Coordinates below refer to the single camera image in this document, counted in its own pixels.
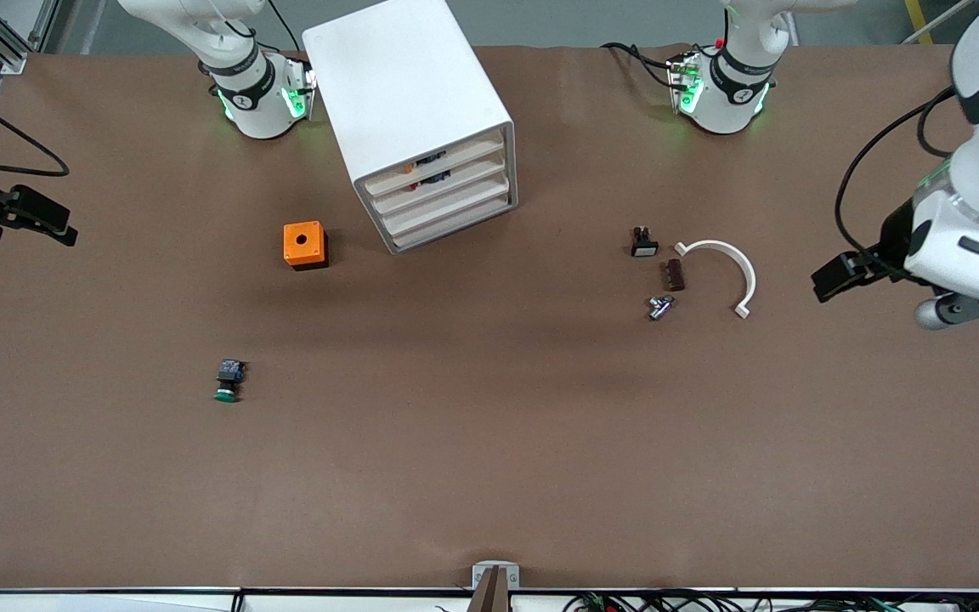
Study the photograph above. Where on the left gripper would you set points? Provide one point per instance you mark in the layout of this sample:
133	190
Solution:
895	238

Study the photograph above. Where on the red mushroom pushbutton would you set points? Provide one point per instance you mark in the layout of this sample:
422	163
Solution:
415	188

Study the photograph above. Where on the white plastic drawer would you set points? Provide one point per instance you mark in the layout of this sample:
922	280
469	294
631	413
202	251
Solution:
464	161
472	176
472	195
472	213

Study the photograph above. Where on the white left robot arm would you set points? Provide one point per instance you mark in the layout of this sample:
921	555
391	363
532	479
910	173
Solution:
727	106

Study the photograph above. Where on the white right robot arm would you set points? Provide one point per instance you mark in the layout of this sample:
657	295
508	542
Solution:
256	115

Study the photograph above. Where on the white drawer cabinet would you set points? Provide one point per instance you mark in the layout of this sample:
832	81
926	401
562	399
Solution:
404	76

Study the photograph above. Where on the dark brown terminal block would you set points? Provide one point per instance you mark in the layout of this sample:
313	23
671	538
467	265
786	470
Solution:
675	276

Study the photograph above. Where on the chrome valve fitting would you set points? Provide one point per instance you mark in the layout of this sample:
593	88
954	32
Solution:
658	310

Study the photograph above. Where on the white square pushbutton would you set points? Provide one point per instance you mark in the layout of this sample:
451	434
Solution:
644	248

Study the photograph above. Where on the green mushroom pushbutton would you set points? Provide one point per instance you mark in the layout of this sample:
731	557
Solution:
229	374

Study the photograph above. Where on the orange box with hole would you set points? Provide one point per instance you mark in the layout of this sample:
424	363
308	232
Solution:
311	253

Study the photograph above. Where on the aluminium frame profile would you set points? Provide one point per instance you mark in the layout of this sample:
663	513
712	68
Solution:
9	47

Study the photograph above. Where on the metal connector bracket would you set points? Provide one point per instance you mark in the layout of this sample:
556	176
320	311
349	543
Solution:
683	85
302	93

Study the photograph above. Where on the grey metal bracket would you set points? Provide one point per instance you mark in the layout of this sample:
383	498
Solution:
483	578

